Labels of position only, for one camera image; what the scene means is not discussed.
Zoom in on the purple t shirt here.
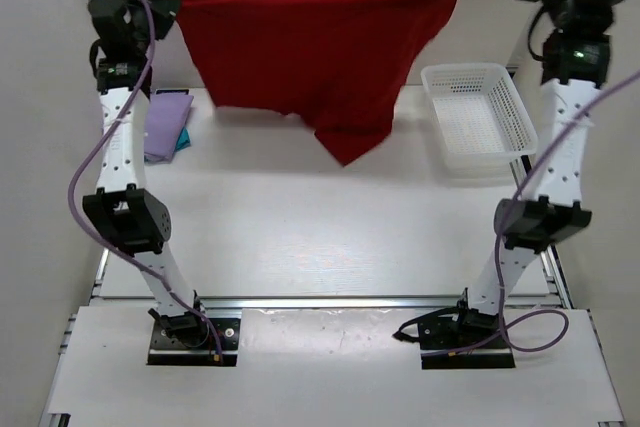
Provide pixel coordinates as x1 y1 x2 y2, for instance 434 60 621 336
144 94 194 163

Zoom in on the teal t shirt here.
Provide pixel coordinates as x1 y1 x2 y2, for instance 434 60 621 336
174 127 191 152

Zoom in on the red item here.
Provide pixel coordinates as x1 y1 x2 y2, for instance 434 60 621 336
177 0 457 165

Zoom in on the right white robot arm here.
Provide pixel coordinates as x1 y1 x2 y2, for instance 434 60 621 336
449 0 624 347

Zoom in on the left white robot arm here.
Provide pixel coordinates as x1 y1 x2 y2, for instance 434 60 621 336
82 0 210 347

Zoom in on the blue table label sticker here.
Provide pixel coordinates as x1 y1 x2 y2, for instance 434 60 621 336
154 88 190 95

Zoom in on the white plastic basket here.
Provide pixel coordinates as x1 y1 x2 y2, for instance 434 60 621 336
420 63 538 172

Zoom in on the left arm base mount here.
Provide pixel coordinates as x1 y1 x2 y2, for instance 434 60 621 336
147 309 241 367

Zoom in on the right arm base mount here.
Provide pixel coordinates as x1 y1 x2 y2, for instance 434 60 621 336
392 300 515 370

